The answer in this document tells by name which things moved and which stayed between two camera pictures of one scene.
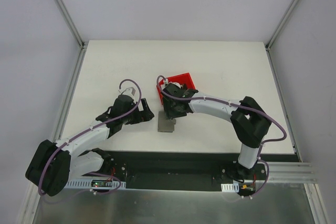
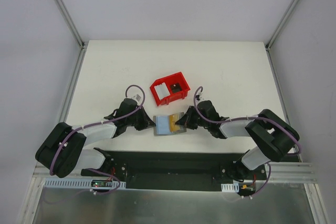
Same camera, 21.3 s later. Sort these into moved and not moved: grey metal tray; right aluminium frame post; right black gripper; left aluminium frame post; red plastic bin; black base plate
Moved: right black gripper; grey metal tray; red plastic bin
Not moved: left aluminium frame post; black base plate; right aluminium frame post
